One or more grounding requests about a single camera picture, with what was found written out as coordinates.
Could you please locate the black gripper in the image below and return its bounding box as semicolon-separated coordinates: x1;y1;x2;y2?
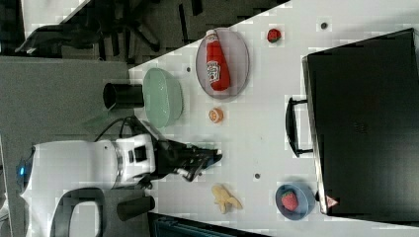
151;140;222;182

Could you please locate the silver black toaster oven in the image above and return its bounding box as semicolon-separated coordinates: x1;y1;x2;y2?
302;29;419;226

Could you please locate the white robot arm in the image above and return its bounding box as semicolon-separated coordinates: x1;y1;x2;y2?
16;133;222;237

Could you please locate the orange slice toy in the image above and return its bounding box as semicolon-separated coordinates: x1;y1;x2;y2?
209;108;223;123

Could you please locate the peeled banana toy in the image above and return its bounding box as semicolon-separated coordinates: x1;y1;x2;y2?
211;185;242;214

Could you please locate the green perforated colander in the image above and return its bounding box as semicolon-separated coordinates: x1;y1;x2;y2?
142;68;183;128

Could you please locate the black cylinder cup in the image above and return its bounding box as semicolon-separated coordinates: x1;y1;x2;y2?
117;197;155;221

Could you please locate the black cylindrical utensil holder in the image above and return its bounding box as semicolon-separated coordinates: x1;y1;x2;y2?
103;83;144;110

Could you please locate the red ketchup bottle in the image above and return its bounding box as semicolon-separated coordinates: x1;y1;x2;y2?
205;30;230;92

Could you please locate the strawberry toy in bowl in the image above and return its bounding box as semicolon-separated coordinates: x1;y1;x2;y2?
281;191;298;211

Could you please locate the grey round plate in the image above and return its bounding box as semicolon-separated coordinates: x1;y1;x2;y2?
196;28;249;100

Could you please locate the blue bowl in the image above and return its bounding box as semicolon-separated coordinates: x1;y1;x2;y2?
275;183;315;221

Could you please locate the loose red strawberry toy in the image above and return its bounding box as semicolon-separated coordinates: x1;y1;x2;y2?
267;29;282;43

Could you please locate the black office chair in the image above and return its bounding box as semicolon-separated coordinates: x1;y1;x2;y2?
15;0;160;55

